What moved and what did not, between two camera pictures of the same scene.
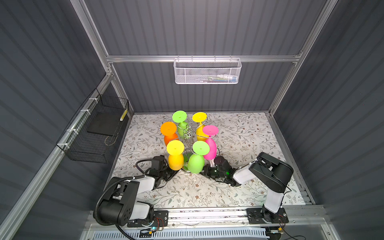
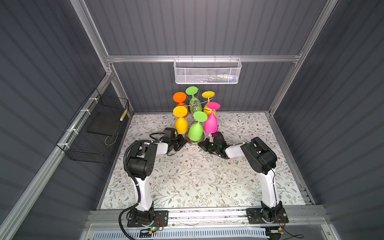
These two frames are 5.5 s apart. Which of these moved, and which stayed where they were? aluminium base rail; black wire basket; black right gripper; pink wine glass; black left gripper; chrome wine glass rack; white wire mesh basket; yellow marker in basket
Moved: black left gripper; black right gripper; pink wine glass; chrome wine glass rack
Stayed: white wire mesh basket; black wire basket; yellow marker in basket; aluminium base rail
